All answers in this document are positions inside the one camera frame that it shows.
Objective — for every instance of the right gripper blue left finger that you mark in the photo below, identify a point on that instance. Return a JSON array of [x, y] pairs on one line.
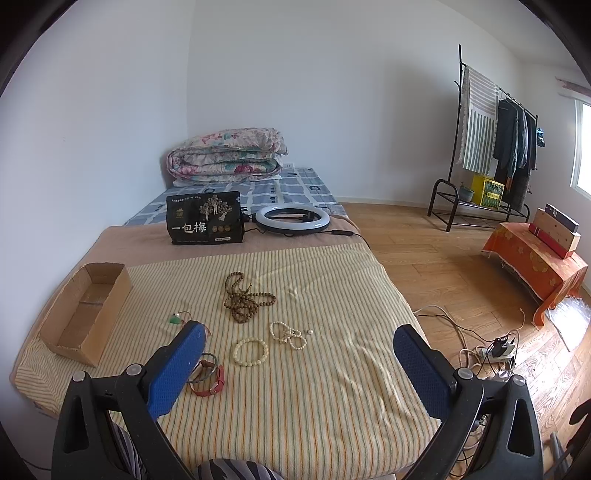
[[169, 368]]

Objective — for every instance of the folded floral quilt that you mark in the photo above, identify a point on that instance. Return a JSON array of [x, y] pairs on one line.
[[228, 155]]

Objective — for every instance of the dark hanging clothes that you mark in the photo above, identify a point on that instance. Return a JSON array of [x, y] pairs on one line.
[[517, 140]]

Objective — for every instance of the stacked boxes on table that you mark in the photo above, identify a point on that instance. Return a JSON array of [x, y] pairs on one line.
[[560, 238]]

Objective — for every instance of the white ring light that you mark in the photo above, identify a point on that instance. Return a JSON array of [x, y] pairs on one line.
[[292, 219]]

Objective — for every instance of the red leather strap watch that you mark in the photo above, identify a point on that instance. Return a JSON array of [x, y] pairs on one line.
[[210, 387]]

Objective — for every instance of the orange cloth covered table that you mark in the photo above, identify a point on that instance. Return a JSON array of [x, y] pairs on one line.
[[550, 277]]

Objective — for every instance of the striped yellow towel blanket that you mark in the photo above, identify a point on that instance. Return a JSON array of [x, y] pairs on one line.
[[333, 405]]

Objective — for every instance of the blue checkered bed sheet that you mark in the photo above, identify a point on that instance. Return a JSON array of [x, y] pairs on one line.
[[293, 185]]

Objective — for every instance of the white power strip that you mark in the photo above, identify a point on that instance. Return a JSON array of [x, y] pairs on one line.
[[501, 351]]

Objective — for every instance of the open cardboard box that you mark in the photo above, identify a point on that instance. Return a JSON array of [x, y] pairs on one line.
[[81, 318]]

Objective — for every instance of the black clothes rack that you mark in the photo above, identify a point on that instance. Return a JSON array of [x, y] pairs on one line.
[[451, 198]]

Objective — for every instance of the yellow box on rack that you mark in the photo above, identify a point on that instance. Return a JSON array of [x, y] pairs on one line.
[[487, 192]]

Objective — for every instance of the striped hanging towel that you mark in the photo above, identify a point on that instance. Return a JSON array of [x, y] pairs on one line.
[[478, 121]]

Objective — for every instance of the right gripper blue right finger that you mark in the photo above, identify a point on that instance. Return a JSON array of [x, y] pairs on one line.
[[431, 375]]

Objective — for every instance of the dark thin bangle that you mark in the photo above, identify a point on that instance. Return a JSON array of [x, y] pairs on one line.
[[206, 367]]

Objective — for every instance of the black printed snack bag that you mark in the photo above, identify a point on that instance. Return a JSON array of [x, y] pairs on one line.
[[205, 219]]

